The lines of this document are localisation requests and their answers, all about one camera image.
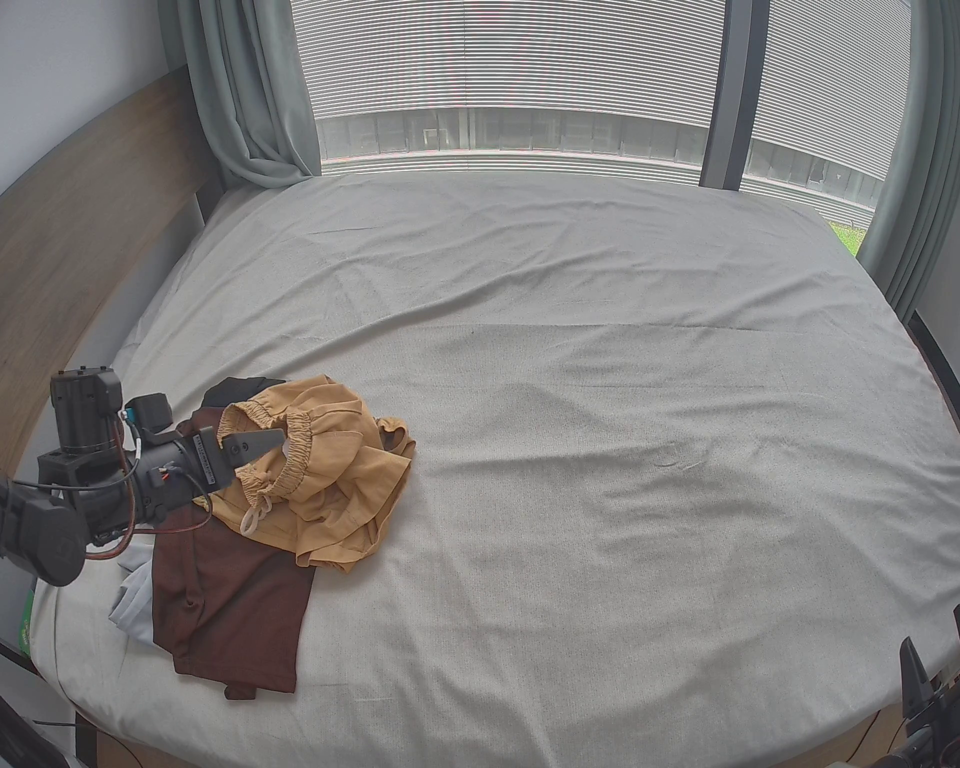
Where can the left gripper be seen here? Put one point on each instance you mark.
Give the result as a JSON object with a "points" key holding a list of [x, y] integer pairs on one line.
{"points": [[176, 476]]}

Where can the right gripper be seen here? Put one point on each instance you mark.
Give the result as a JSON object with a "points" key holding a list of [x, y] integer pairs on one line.
{"points": [[937, 724]]}

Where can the mustard yellow trousers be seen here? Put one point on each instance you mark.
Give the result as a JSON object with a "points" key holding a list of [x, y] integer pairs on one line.
{"points": [[337, 480]]}

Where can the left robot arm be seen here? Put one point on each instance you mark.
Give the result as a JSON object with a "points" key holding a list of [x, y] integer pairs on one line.
{"points": [[82, 412]]}

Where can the bed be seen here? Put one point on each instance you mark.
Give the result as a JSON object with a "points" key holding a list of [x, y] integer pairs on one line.
{"points": [[600, 375]]}

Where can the black garment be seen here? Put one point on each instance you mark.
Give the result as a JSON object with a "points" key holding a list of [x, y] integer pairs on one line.
{"points": [[236, 391]]}

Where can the brown shorts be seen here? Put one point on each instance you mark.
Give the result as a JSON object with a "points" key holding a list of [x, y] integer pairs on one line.
{"points": [[225, 600]]}

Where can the pale grey garment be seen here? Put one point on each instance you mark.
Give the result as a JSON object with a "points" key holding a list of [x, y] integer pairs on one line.
{"points": [[133, 600]]}

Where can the grey-green curtain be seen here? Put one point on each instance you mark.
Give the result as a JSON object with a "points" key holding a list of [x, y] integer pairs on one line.
{"points": [[247, 90], [922, 187]]}

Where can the window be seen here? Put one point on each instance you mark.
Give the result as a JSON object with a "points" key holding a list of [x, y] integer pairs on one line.
{"points": [[525, 75]]}

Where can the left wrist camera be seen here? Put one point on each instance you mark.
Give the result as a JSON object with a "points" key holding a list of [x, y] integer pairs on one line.
{"points": [[150, 412]]}

